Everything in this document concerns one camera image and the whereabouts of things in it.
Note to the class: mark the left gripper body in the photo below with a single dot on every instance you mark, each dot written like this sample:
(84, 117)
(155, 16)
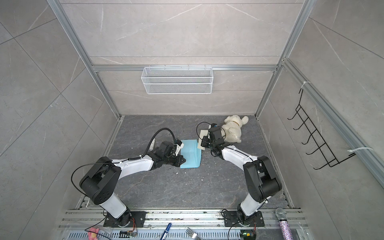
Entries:
(173, 159)

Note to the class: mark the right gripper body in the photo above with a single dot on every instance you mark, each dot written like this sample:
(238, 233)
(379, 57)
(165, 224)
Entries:
(207, 142)

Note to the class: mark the light blue envelope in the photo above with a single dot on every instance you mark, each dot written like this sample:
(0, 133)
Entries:
(191, 153)

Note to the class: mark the beige letter paper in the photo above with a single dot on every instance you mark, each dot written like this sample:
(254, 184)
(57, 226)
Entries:
(201, 135)

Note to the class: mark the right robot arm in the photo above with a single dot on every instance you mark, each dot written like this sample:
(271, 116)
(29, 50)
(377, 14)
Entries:
(262, 180)

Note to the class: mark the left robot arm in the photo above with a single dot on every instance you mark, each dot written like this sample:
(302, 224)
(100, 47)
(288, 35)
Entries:
(98, 181)

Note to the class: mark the white plush teddy bear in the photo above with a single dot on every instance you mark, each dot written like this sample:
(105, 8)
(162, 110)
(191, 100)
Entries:
(231, 130)

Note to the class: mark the silver fork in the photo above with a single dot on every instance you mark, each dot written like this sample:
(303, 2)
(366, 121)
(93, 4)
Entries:
(192, 234)

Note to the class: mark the blue marker pen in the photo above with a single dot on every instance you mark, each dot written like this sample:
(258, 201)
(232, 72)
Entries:
(166, 231)

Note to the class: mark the glitter pink microphone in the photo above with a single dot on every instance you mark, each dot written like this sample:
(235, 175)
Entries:
(281, 214)

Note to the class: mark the pink small object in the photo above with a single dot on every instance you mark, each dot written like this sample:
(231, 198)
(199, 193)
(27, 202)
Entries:
(93, 234)

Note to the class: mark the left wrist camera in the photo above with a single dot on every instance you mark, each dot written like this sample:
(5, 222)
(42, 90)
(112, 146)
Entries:
(179, 145)

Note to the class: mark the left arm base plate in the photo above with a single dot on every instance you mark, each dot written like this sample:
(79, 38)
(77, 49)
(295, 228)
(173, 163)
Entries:
(126, 221)

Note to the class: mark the white wire mesh basket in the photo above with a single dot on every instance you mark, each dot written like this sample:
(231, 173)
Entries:
(178, 80)

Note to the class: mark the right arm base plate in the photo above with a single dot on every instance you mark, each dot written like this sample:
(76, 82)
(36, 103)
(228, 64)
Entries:
(234, 219)

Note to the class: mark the black wire hook rack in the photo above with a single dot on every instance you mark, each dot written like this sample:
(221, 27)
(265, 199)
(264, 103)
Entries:
(315, 136)

